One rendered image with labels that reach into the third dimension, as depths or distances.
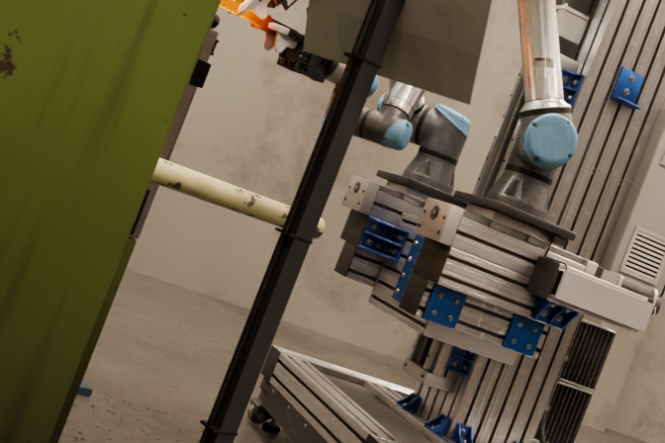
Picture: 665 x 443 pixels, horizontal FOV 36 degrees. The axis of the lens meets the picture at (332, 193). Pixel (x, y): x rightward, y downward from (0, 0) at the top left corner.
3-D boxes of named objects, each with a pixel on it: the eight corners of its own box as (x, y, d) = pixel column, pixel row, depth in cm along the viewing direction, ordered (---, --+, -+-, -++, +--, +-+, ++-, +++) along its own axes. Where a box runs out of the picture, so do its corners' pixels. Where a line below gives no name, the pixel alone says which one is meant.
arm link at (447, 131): (453, 157, 281) (470, 112, 281) (409, 141, 286) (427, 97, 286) (462, 164, 292) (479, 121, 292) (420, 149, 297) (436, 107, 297)
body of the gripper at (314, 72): (292, 67, 232) (329, 85, 240) (306, 32, 232) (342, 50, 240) (273, 62, 238) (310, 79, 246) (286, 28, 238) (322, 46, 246)
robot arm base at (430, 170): (436, 192, 298) (448, 161, 298) (459, 199, 284) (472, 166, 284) (393, 174, 293) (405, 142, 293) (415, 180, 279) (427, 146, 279)
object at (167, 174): (305, 237, 206) (315, 213, 206) (322, 244, 202) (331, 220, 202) (126, 175, 176) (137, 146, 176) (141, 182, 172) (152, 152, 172)
